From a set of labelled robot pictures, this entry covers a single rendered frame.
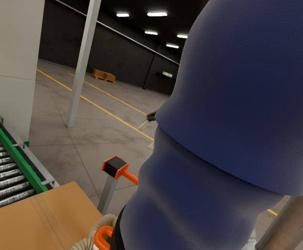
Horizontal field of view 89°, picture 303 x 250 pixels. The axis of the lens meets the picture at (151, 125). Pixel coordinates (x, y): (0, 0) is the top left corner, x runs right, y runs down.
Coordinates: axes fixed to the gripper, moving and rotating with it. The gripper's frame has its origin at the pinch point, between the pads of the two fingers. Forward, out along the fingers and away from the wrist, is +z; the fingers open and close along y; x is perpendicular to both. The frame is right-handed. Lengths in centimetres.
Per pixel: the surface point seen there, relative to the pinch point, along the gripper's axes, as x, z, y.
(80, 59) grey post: -17, 45, 273
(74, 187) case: 4.2, 49.2, 4.6
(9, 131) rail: 25, 120, 114
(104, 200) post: -30, 64, 10
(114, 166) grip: 8.2, 15.9, -7.9
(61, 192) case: 10, 51, 2
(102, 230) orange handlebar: 19.2, 17.0, -32.6
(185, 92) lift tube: 39, -22, -35
